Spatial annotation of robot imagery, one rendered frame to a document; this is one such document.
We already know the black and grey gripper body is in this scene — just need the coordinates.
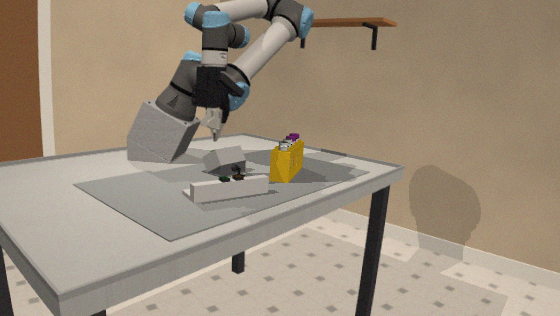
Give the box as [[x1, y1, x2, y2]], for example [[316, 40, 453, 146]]
[[192, 66, 229, 108]]

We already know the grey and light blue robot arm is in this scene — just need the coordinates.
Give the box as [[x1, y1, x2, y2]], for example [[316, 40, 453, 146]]
[[155, 0, 314, 122]]

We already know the grey key housing with blue and green buttons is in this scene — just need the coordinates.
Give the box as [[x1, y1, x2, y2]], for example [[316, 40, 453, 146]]
[[202, 145, 246, 177]]

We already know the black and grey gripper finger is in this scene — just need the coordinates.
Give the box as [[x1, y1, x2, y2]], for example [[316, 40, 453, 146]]
[[200, 108, 216, 141], [207, 99, 230, 142]]

